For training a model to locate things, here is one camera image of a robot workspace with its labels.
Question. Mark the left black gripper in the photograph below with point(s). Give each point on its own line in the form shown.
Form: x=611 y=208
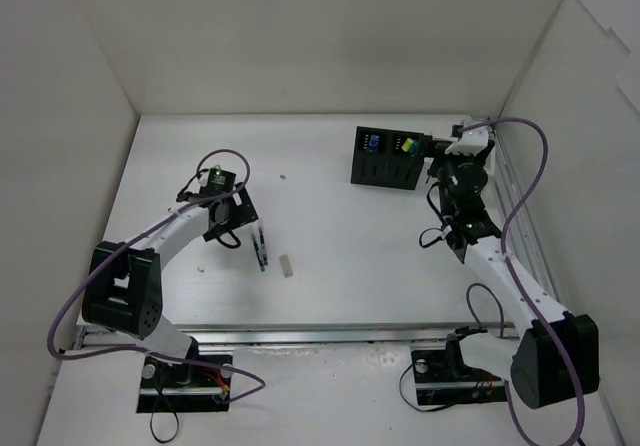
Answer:
x=245 y=208

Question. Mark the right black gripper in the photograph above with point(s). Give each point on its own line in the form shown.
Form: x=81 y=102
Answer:
x=433 y=149

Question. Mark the yellow highlighter marker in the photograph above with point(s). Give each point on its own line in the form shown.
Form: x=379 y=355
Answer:
x=409 y=144

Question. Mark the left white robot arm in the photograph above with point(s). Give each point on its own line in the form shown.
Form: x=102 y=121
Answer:
x=125 y=293

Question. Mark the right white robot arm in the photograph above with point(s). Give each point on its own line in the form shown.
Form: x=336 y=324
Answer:
x=557 y=355

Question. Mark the white divided organizer box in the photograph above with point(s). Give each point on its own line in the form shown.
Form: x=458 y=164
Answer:
x=490 y=164

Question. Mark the blue tipped pen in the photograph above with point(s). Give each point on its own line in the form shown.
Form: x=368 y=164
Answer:
x=262 y=244

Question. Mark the teal tipped pen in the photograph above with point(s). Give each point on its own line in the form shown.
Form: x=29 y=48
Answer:
x=257 y=251

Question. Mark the beige eraser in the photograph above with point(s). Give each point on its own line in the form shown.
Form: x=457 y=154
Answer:
x=286 y=266

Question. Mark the black divided organizer box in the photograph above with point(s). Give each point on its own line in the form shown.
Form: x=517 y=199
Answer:
x=389 y=167

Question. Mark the blue item left compartment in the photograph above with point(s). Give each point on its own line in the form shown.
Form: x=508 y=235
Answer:
x=373 y=143

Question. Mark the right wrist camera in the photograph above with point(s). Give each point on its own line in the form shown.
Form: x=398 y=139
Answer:
x=469 y=143

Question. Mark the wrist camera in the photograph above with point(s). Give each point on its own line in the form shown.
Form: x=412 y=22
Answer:
x=469 y=143
x=202 y=177

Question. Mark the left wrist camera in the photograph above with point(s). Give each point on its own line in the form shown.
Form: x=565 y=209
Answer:
x=202 y=177

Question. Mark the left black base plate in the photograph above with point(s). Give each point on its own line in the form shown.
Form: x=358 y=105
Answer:
x=178 y=388

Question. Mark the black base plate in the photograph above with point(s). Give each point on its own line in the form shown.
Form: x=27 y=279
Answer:
x=178 y=388
x=431 y=383

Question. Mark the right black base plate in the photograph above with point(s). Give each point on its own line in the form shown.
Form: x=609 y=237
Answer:
x=431 y=383

